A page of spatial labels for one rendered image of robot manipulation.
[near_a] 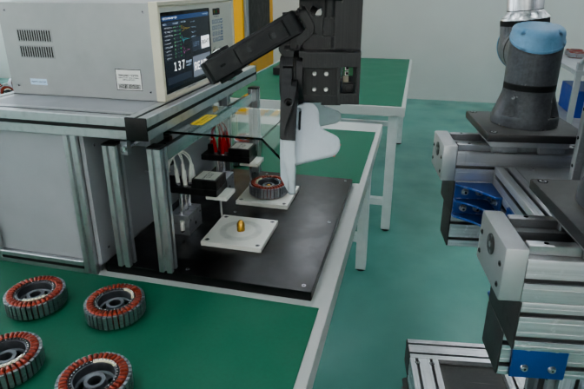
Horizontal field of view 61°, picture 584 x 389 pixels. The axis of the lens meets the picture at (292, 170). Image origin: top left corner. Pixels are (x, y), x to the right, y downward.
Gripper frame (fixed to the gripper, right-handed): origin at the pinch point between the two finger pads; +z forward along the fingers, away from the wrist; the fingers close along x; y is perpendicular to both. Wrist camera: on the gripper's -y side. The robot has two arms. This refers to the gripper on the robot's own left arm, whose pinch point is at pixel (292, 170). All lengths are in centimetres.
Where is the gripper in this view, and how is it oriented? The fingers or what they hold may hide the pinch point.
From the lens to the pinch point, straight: 56.8
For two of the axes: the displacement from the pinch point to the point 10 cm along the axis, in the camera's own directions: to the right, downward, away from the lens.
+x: 1.0, -3.5, 9.3
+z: 0.0, 9.4, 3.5
